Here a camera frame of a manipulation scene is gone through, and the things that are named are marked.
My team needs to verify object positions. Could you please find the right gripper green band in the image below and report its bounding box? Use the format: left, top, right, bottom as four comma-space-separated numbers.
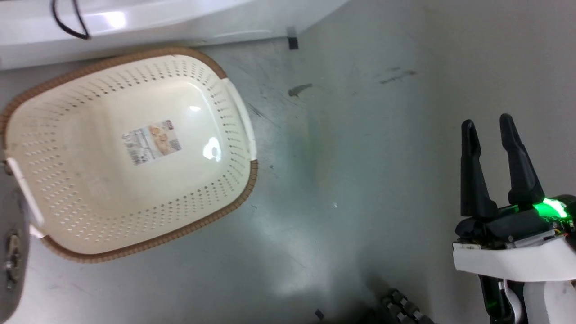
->
452, 113, 576, 283

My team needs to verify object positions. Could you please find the white washing machine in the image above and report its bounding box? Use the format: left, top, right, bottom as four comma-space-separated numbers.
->
0, 0, 351, 71

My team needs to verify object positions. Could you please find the cream laundry basket brown rim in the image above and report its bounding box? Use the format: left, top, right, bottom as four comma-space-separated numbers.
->
0, 46, 259, 264

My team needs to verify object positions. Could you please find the printed paper label sticker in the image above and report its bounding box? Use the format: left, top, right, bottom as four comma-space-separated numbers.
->
122, 120, 182, 166

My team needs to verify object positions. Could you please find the thin black cable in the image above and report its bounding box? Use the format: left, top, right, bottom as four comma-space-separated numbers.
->
51, 0, 91, 40

